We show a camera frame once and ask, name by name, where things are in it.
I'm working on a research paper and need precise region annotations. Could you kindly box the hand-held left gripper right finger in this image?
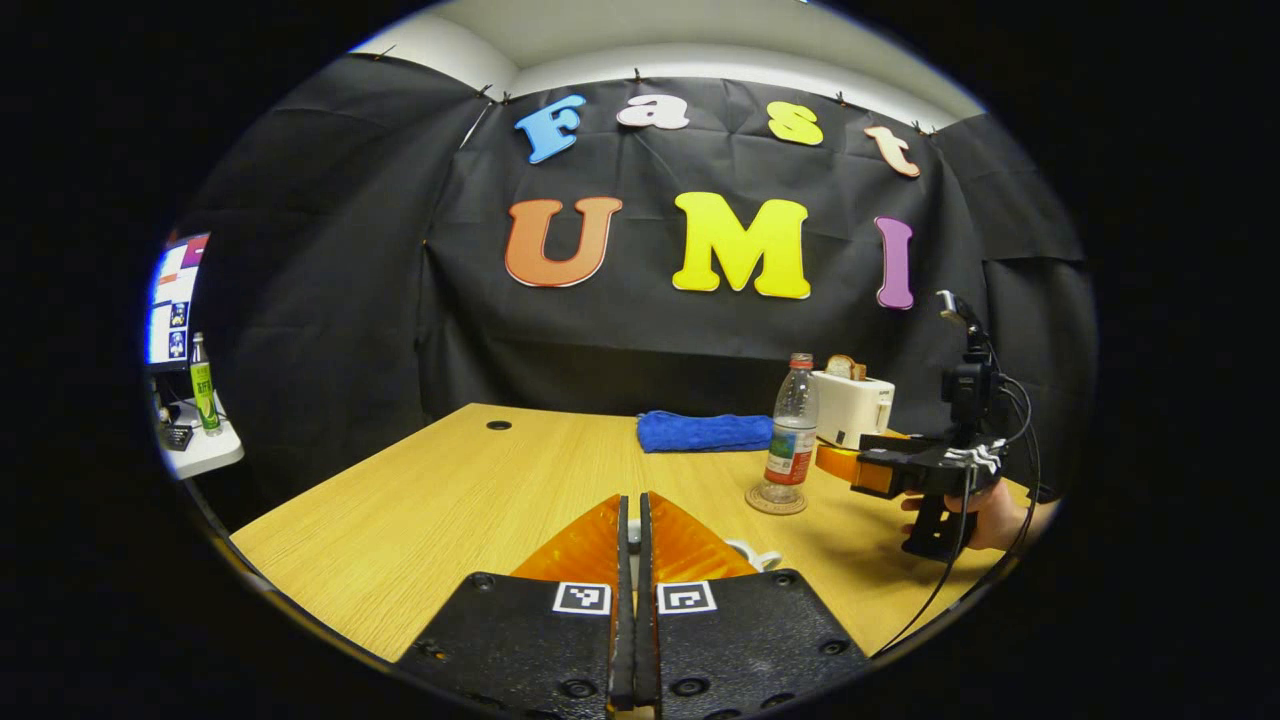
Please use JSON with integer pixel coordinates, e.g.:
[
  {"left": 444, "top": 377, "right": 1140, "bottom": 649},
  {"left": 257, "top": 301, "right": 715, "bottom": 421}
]
[{"left": 636, "top": 491, "right": 873, "bottom": 720}]

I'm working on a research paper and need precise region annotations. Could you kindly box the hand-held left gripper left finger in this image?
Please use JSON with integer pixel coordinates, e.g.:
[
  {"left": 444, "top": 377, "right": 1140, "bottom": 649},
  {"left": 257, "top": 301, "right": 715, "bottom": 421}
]
[{"left": 393, "top": 494, "right": 637, "bottom": 720}]

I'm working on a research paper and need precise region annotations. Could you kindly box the clear plastic water bottle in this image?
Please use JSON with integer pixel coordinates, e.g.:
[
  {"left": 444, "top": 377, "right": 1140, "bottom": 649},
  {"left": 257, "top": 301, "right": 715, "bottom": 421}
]
[{"left": 764, "top": 353, "right": 820, "bottom": 506}]

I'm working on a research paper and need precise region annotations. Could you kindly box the white ceramic teacup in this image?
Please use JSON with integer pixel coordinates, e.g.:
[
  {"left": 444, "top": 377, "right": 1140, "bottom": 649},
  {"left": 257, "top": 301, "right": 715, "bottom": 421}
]
[{"left": 722, "top": 538, "right": 784, "bottom": 574}]

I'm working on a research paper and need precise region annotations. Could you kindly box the round cork coaster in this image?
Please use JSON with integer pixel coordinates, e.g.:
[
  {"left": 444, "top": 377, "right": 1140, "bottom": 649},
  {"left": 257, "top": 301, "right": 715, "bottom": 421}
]
[{"left": 745, "top": 483, "right": 808, "bottom": 517}]

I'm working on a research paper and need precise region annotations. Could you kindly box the green bottle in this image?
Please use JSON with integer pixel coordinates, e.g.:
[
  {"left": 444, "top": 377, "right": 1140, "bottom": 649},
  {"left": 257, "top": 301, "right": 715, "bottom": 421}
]
[{"left": 189, "top": 332, "right": 223, "bottom": 437}]

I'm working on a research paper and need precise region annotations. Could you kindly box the white toaster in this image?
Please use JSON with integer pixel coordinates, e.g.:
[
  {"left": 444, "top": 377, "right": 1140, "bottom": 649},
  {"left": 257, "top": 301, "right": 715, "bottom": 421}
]
[{"left": 810, "top": 371, "right": 896, "bottom": 450}]

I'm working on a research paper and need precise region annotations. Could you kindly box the blue towel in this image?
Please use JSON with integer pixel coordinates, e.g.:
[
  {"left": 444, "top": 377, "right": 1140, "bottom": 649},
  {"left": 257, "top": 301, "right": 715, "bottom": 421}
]
[{"left": 637, "top": 410, "right": 776, "bottom": 454}]

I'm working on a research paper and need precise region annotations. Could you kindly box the black backdrop cloth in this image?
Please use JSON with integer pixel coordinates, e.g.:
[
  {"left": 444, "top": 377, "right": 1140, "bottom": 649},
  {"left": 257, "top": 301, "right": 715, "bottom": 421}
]
[{"left": 175, "top": 52, "right": 1099, "bottom": 501}]

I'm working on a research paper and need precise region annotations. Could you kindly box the white side desk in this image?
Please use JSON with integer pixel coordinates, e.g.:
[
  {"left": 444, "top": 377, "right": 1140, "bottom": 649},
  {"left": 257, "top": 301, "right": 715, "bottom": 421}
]
[{"left": 155, "top": 395, "right": 246, "bottom": 481}]

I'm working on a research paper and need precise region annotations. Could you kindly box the computer monitor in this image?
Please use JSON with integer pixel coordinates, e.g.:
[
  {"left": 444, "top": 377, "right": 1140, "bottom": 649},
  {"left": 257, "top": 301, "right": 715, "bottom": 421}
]
[{"left": 147, "top": 232, "right": 211, "bottom": 373}]

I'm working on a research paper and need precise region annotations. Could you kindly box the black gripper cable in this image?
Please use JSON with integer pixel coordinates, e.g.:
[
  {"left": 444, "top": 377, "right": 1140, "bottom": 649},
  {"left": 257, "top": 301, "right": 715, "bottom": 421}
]
[{"left": 875, "top": 375, "right": 1043, "bottom": 656}]

